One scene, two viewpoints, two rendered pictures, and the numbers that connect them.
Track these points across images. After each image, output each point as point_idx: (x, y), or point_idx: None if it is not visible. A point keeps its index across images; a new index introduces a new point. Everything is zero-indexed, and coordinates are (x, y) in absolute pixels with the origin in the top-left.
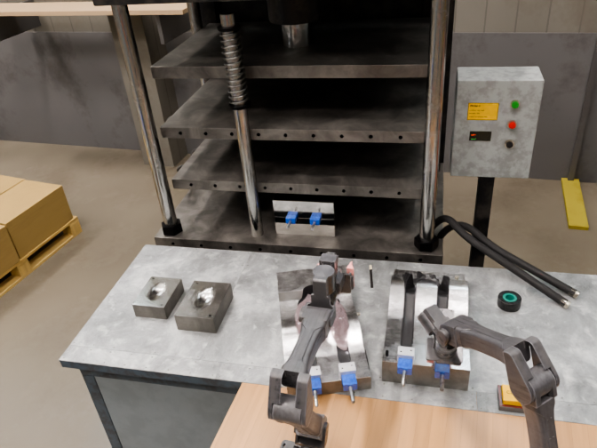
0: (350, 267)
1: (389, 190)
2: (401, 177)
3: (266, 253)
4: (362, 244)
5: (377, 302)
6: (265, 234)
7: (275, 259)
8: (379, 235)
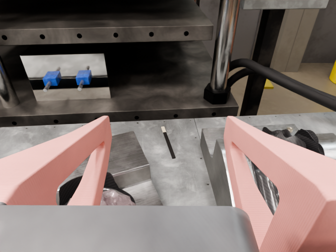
0: (335, 170)
1: (174, 30)
2: (184, 18)
3: (17, 127)
4: (144, 104)
5: (188, 182)
6: (21, 103)
7: (30, 133)
8: (162, 91)
